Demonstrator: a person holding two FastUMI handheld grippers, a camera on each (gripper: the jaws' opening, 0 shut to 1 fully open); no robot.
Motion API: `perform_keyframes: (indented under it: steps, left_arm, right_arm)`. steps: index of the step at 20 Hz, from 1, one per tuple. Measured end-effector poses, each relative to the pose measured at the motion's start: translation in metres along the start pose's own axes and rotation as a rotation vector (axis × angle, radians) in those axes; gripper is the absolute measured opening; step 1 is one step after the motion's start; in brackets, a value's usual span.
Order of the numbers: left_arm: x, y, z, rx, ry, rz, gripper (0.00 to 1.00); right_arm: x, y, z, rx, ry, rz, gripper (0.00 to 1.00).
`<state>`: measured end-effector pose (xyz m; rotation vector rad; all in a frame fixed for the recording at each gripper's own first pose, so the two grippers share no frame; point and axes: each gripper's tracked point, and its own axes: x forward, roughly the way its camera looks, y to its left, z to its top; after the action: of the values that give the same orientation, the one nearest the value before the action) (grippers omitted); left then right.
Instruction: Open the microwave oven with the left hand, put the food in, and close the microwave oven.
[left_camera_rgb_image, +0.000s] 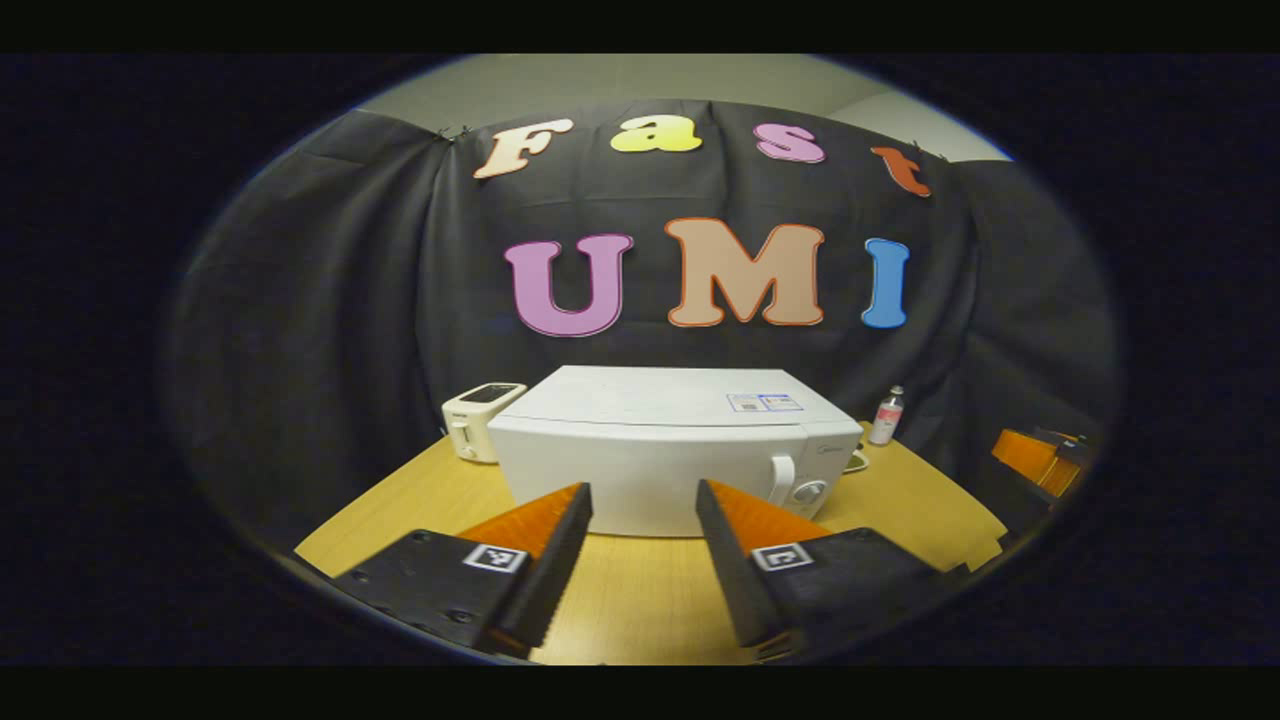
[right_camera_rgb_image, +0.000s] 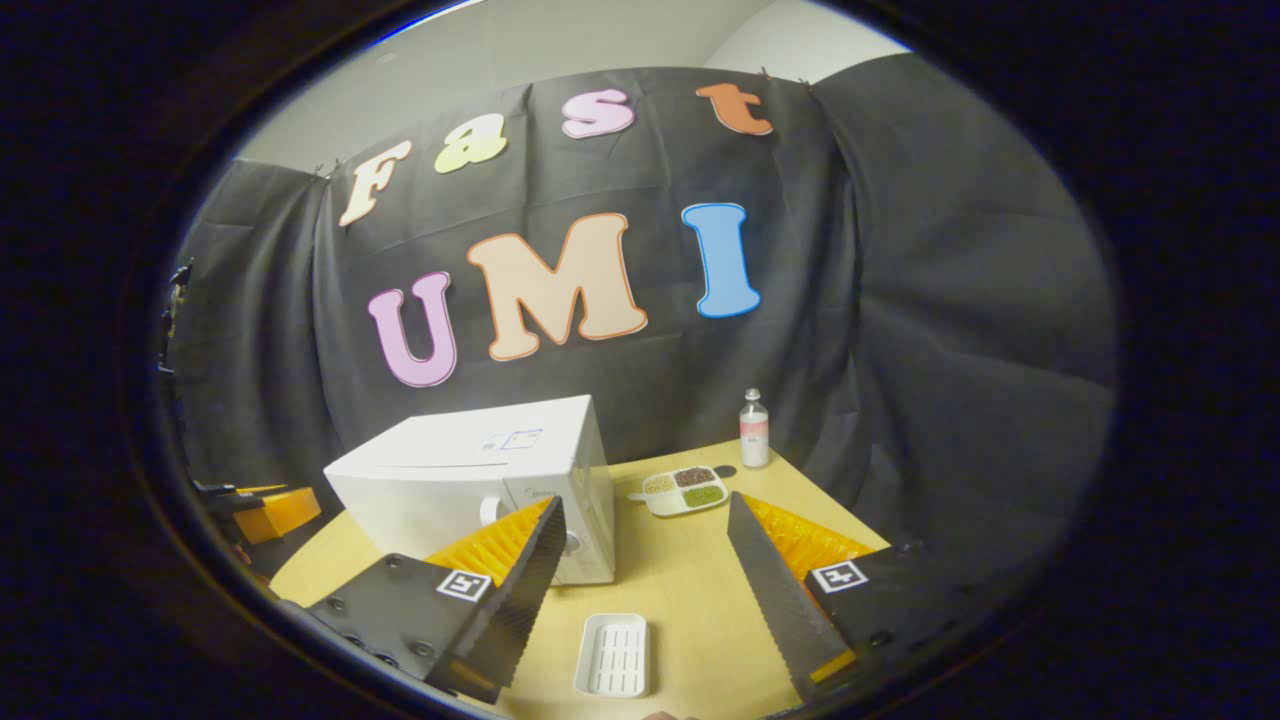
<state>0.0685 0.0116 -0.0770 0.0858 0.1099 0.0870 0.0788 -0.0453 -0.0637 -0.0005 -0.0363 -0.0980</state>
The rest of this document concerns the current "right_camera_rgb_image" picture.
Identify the white microwave oven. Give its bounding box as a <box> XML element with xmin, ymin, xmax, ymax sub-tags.
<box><xmin>323</xmin><ymin>394</ymin><xmax>618</xmax><ymax>588</ymax></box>

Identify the clear bottle with pink label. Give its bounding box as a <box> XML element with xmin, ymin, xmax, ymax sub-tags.
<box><xmin>739</xmin><ymin>388</ymin><xmax>772</xmax><ymax>471</ymax></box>

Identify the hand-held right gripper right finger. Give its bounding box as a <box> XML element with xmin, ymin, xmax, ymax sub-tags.
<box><xmin>724</xmin><ymin>490</ymin><xmax>993</xmax><ymax>703</ymax></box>

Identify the white divided plate of grains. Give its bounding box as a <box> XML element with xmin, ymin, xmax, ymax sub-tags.
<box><xmin>640</xmin><ymin>465</ymin><xmax>730</xmax><ymax>519</ymax></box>

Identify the small white ribbed tray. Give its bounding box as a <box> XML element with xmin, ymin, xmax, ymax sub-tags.
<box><xmin>573</xmin><ymin>612</ymin><xmax>650</xmax><ymax>699</ymax></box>

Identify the black backdrop cloth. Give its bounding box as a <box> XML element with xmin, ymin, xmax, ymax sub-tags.
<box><xmin>165</xmin><ymin>52</ymin><xmax>1119</xmax><ymax>593</ymax></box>

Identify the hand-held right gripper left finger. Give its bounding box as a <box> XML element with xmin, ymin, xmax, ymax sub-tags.
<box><xmin>300</xmin><ymin>495</ymin><xmax>569</xmax><ymax>706</ymax></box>

